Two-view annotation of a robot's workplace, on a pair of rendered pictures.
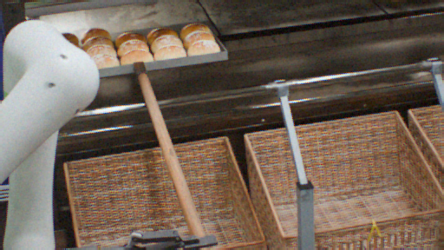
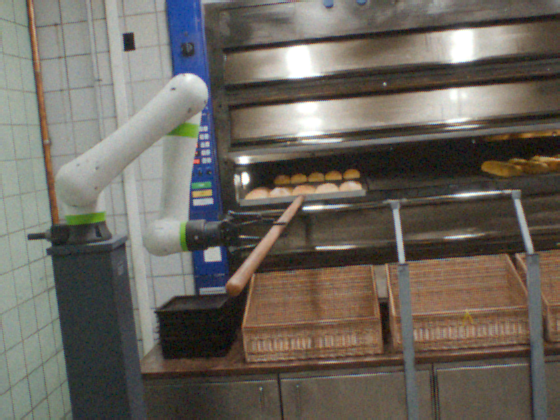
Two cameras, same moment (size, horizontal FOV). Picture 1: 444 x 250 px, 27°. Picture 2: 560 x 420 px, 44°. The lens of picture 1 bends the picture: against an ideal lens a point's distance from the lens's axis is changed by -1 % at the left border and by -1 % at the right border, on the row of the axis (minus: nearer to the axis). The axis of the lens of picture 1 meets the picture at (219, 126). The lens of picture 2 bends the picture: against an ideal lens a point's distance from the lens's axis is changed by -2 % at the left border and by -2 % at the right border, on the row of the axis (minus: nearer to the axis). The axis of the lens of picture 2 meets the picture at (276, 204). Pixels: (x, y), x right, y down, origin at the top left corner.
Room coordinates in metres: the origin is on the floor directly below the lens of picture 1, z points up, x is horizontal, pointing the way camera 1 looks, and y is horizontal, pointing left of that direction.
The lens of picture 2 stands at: (-0.40, -0.55, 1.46)
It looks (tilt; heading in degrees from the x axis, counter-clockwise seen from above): 5 degrees down; 17
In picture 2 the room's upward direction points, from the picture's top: 5 degrees counter-clockwise
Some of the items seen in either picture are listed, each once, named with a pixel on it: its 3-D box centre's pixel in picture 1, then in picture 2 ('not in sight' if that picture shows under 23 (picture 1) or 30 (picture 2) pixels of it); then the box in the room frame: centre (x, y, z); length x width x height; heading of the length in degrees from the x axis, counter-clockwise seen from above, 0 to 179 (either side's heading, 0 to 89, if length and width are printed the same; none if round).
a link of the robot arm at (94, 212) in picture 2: not in sight; (82, 191); (1.50, 0.64, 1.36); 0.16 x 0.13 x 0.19; 28
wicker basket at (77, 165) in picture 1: (162, 220); (312, 310); (2.46, 0.20, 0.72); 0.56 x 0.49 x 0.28; 101
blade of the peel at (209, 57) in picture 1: (131, 46); (304, 193); (2.75, 0.26, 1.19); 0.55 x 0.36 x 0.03; 100
